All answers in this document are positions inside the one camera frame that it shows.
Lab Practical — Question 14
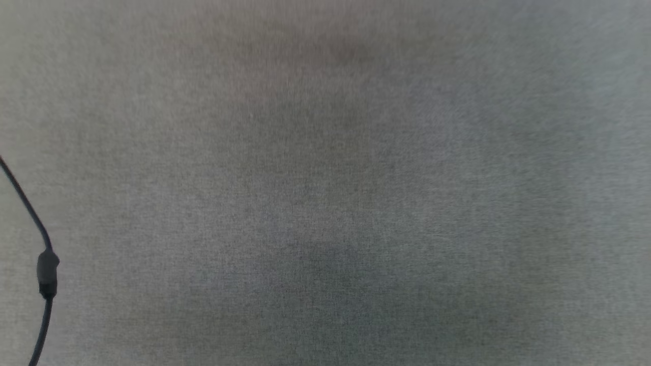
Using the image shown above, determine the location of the thin black cable with connector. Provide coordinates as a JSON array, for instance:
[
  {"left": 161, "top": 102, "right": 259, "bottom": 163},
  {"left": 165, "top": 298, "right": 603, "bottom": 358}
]
[{"left": 0, "top": 155, "right": 61, "bottom": 366}]

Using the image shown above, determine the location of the grey fabric sofa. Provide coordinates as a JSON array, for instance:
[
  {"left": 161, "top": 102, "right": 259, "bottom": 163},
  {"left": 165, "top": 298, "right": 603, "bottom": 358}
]
[{"left": 0, "top": 0, "right": 651, "bottom": 366}]

